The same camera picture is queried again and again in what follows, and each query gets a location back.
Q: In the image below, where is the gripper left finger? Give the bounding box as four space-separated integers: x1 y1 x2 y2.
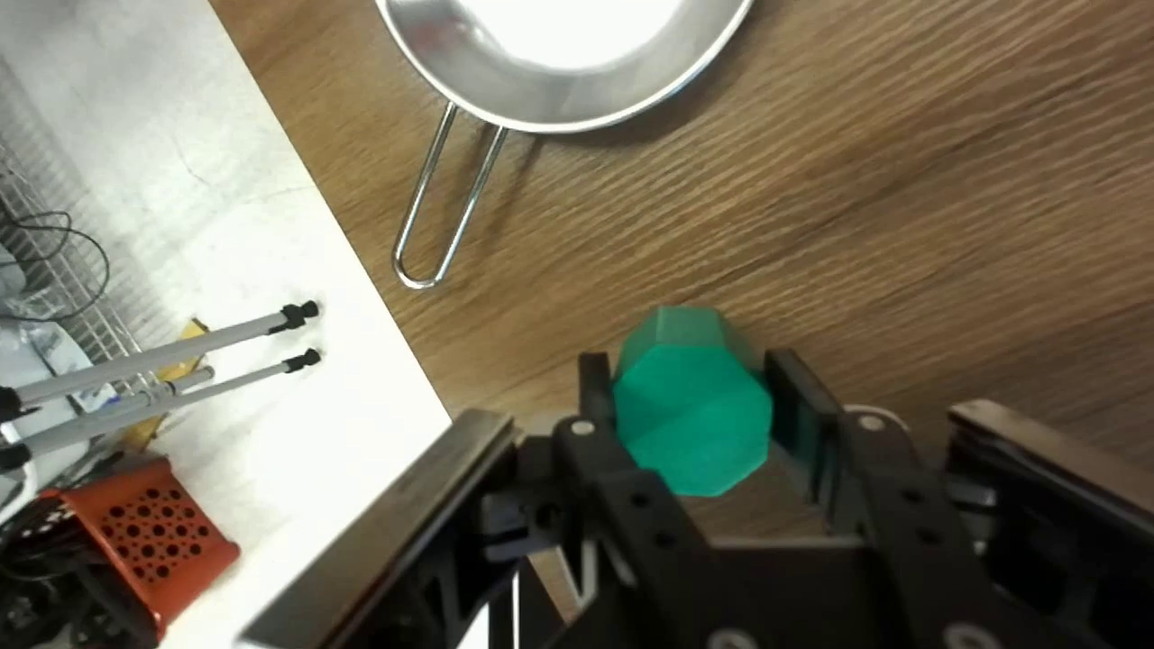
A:
236 352 722 649

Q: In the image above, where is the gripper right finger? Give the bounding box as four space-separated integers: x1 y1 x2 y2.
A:
765 349 1154 649

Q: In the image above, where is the green cylinder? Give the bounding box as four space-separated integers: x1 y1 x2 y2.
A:
612 305 774 498

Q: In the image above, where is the yellow object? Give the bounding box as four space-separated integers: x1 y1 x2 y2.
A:
120 317 214 452

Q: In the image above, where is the orange perforated box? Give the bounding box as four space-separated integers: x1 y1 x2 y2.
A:
38 455 242 635

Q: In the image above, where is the stand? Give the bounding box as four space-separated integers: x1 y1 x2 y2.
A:
0 300 322 476

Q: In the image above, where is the metal plate with wire handle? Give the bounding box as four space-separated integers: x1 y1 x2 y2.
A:
374 0 756 290

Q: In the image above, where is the tangle of black cables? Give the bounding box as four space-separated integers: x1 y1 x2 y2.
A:
0 500 150 649

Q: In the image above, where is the metal wire grid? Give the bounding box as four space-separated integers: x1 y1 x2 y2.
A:
0 158 145 370

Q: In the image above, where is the black cable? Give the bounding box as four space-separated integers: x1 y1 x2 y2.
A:
0 211 111 323

